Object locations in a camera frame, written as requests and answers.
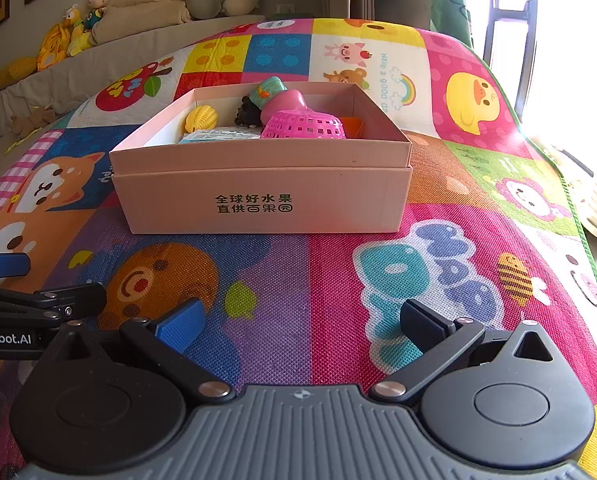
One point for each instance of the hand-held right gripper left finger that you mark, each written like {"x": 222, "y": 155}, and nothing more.
{"x": 181, "y": 327}

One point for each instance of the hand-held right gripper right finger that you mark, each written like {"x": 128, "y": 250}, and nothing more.
{"x": 421, "y": 325}

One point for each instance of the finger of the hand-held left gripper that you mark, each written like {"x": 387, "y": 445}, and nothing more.
{"x": 53, "y": 296}
{"x": 3, "y": 265}

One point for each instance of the pink cardboard box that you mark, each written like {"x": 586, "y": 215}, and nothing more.
{"x": 258, "y": 195}

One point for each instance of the yellow ribbed toy cupcake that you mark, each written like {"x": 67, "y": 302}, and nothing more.
{"x": 202, "y": 119}

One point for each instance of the orange toy duck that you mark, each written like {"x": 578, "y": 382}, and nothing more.
{"x": 353, "y": 126}

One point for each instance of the pink mesh toy basket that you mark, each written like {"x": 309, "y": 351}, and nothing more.
{"x": 303, "y": 126}

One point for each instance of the teal toy cup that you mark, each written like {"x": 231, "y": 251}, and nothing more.
{"x": 273, "y": 87}

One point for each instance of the colourful cartoon play mat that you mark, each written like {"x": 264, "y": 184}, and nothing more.
{"x": 328, "y": 270}

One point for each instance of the small brown plush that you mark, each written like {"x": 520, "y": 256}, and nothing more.
{"x": 28, "y": 122}

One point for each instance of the beige sofa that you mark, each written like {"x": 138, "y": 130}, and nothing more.
{"x": 53, "y": 87}

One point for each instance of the yellow cushion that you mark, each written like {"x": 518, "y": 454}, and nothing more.
{"x": 11, "y": 74}

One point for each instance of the teal white packet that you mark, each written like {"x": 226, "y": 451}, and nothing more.
{"x": 218, "y": 135}

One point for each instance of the orange yellow plush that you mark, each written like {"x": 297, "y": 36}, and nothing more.
{"x": 53, "y": 47}

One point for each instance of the yellow dog plush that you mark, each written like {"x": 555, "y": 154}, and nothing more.
{"x": 77, "y": 27}

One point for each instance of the big-headed plush doll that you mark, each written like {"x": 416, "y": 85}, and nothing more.
{"x": 97, "y": 7}

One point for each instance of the beige cushion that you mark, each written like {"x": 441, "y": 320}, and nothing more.
{"x": 143, "y": 10}

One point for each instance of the green hanging blanket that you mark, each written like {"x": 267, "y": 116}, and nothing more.
{"x": 448, "y": 2}

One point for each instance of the dark window frame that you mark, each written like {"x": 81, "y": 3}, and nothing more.
{"x": 525, "y": 60}

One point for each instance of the white wall socket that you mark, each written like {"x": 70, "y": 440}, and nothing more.
{"x": 286, "y": 8}

